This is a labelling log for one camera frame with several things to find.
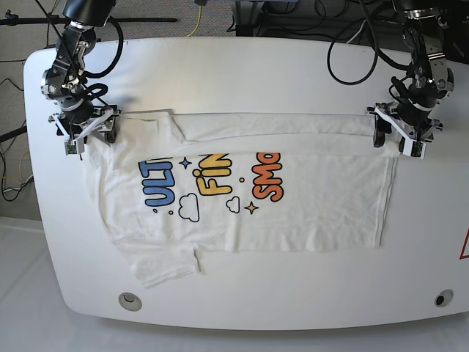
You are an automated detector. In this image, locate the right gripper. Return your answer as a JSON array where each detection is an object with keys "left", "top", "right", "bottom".
[{"left": 48, "top": 105, "right": 122, "bottom": 144}]

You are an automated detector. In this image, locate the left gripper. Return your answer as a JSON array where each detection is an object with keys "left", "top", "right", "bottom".
[{"left": 366, "top": 102, "right": 443, "bottom": 148}]

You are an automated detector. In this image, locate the white printed T-shirt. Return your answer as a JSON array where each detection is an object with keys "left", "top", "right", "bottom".
[{"left": 81, "top": 112, "right": 399, "bottom": 287}]

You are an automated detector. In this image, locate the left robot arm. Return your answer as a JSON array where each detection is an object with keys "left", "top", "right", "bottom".
[{"left": 360, "top": 1, "right": 454, "bottom": 158}]

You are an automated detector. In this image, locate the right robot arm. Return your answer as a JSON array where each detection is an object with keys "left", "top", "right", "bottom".
[{"left": 41, "top": 1, "right": 124, "bottom": 144}]

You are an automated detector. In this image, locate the black equipment base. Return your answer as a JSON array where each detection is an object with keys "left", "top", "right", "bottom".
[{"left": 227, "top": 1, "right": 468, "bottom": 64}]

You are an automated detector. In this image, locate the black tripod stand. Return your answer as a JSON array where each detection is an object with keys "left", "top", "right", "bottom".
[{"left": 1, "top": 10, "right": 177, "bottom": 48}]

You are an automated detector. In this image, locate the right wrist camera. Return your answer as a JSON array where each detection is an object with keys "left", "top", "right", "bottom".
[{"left": 64, "top": 139, "right": 85, "bottom": 155}]

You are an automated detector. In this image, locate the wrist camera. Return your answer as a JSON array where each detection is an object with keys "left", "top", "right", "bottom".
[
  {"left": 64, "top": 139, "right": 85, "bottom": 155},
  {"left": 399, "top": 138, "right": 426, "bottom": 159}
]

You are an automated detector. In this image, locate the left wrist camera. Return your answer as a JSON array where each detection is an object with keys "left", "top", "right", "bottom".
[{"left": 399, "top": 138, "right": 426, "bottom": 159}]

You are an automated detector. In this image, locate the black floor cables left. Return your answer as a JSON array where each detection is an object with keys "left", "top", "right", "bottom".
[{"left": 0, "top": 76, "right": 36, "bottom": 202}]

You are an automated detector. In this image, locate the white cable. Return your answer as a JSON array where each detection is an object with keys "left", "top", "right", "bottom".
[{"left": 346, "top": 18, "right": 367, "bottom": 44}]

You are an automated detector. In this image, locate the yellow cable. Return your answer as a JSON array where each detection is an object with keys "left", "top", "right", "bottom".
[{"left": 188, "top": 0, "right": 203, "bottom": 38}]

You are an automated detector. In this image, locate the left table cable grommet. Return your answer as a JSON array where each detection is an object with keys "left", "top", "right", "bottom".
[{"left": 118, "top": 293, "right": 142, "bottom": 312}]

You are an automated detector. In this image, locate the table cable grommet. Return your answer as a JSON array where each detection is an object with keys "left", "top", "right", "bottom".
[
  {"left": 118, "top": 293, "right": 142, "bottom": 312},
  {"left": 435, "top": 289, "right": 454, "bottom": 307}
]

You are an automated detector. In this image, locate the right table cable grommet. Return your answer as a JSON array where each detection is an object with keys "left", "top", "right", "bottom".
[{"left": 435, "top": 289, "right": 454, "bottom": 307}]

